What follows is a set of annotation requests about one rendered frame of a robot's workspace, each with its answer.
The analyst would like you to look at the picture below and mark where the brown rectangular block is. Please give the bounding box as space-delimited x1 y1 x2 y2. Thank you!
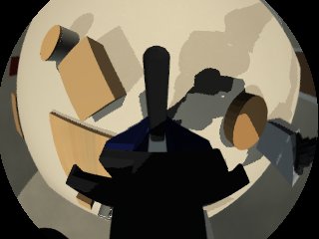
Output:
58 36 127 121
76 193 95 209

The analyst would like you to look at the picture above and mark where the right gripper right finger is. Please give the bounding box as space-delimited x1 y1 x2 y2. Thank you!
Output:
165 117 212 151

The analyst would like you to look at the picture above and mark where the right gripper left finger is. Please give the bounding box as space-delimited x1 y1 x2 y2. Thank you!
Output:
103 117 150 152

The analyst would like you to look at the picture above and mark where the dark grey cylinder with tan lid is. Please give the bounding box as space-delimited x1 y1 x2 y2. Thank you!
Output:
40 25 80 62

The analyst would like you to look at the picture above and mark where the wooden cutting board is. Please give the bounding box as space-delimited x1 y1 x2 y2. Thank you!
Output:
49 112 113 177

